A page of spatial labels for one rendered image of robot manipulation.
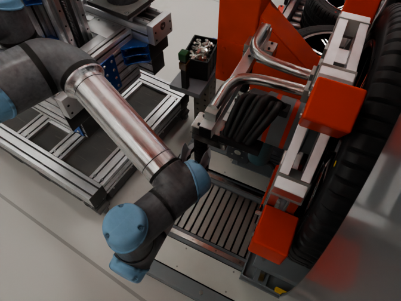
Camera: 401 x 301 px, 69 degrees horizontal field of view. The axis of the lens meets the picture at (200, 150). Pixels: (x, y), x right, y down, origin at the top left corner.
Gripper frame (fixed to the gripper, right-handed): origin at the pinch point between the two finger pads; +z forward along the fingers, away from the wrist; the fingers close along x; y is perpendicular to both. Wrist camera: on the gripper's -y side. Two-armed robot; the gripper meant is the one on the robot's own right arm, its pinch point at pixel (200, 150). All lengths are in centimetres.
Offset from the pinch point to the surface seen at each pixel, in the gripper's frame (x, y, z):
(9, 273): 76, -83, -51
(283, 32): -4, -3, 66
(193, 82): 33, -38, 61
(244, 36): 9, -5, 60
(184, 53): 34, -17, 54
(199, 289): -9, -75, -19
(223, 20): 19, -1, 60
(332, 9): -17, -32, 149
